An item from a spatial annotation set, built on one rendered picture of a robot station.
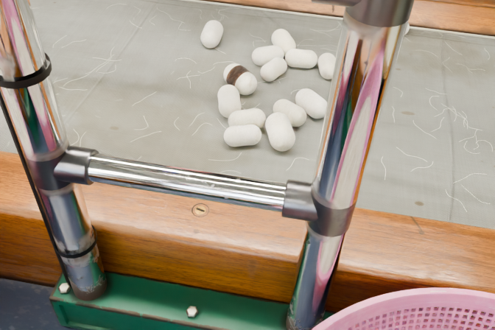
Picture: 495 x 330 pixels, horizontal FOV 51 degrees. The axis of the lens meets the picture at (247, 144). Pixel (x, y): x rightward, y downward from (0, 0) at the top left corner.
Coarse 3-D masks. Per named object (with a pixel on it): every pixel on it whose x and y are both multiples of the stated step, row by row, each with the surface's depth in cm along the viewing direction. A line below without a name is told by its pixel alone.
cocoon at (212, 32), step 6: (210, 24) 53; (216, 24) 54; (204, 30) 53; (210, 30) 53; (216, 30) 53; (222, 30) 54; (204, 36) 53; (210, 36) 52; (216, 36) 53; (204, 42) 53; (210, 42) 53; (216, 42) 53
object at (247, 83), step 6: (228, 66) 48; (246, 72) 47; (240, 78) 47; (246, 78) 47; (252, 78) 47; (240, 84) 47; (246, 84) 47; (252, 84) 47; (240, 90) 47; (246, 90) 47; (252, 90) 47
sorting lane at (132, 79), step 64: (64, 0) 60; (128, 0) 61; (192, 0) 61; (64, 64) 51; (128, 64) 51; (192, 64) 52; (448, 64) 53; (0, 128) 44; (128, 128) 44; (192, 128) 45; (320, 128) 45; (384, 128) 46; (448, 128) 46; (384, 192) 40; (448, 192) 40
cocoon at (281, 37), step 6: (276, 30) 53; (282, 30) 53; (276, 36) 53; (282, 36) 52; (288, 36) 52; (276, 42) 53; (282, 42) 52; (288, 42) 52; (294, 42) 52; (282, 48) 52; (288, 48) 52; (294, 48) 52
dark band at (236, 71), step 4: (236, 68) 48; (240, 68) 48; (244, 68) 48; (228, 72) 48; (232, 72) 48; (236, 72) 47; (240, 72) 47; (244, 72) 47; (228, 76) 48; (232, 76) 47; (236, 76) 47; (228, 80) 48; (232, 80) 47; (228, 84) 48; (232, 84) 48
